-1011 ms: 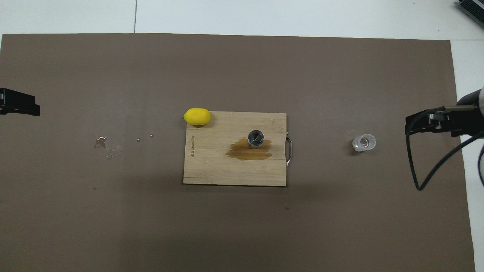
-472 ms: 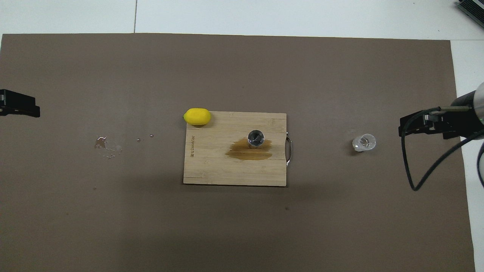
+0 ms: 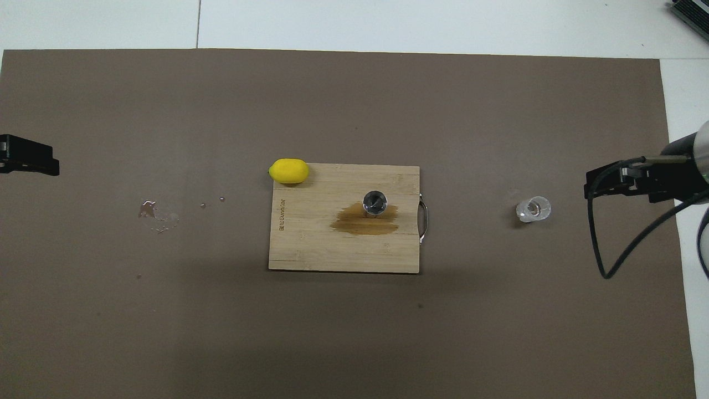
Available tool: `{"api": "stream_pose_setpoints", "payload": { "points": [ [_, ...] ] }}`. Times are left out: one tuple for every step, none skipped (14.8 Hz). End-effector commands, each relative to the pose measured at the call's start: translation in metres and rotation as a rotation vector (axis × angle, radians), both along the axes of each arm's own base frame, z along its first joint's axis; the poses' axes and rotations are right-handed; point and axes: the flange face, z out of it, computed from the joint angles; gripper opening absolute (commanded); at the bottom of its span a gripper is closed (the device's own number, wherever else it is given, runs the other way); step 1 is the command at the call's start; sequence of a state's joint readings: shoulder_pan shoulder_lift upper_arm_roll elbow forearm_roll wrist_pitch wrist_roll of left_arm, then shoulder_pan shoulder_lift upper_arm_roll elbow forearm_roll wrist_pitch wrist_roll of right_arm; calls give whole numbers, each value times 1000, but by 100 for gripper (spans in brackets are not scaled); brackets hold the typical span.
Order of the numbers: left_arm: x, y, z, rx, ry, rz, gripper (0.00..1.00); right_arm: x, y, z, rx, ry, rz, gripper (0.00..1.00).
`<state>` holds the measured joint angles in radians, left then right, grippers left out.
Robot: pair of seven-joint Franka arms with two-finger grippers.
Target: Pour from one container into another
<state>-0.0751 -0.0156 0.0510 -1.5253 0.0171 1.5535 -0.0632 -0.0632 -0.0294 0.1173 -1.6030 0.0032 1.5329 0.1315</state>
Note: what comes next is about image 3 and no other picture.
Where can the clear glass cup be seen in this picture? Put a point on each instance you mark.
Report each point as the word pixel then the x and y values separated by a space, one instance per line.
pixel 533 209

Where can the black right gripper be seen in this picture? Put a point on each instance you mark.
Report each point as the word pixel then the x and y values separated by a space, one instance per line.
pixel 681 160

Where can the grey ribbed device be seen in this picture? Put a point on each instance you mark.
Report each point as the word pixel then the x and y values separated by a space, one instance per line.
pixel 692 14

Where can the brown paper table mat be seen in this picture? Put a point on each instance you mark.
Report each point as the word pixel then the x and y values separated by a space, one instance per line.
pixel 354 332

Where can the yellow lemon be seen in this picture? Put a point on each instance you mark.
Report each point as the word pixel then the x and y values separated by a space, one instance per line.
pixel 288 171

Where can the spilled water puddle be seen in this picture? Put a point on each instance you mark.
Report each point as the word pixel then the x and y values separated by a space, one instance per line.
pixel 158 216

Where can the bamboo cutting board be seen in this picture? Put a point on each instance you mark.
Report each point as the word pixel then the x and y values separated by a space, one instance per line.
pixel 310 244

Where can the steel double jigger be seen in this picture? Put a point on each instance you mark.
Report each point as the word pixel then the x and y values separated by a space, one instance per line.
pixel 375 203

